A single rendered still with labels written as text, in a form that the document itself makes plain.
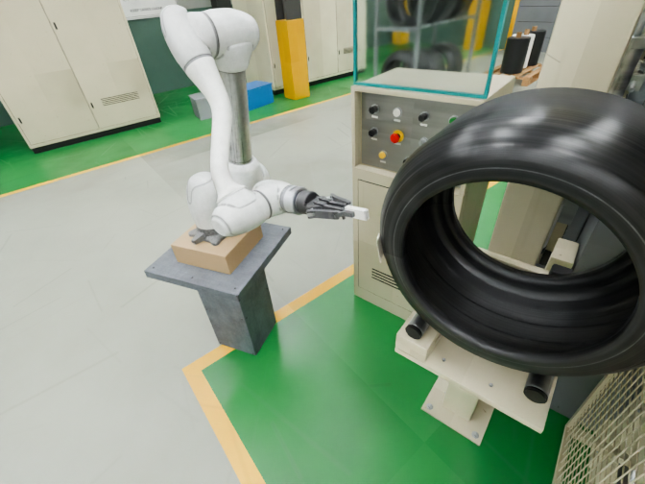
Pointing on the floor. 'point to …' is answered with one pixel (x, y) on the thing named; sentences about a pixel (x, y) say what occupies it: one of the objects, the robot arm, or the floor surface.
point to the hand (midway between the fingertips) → (356, 212)
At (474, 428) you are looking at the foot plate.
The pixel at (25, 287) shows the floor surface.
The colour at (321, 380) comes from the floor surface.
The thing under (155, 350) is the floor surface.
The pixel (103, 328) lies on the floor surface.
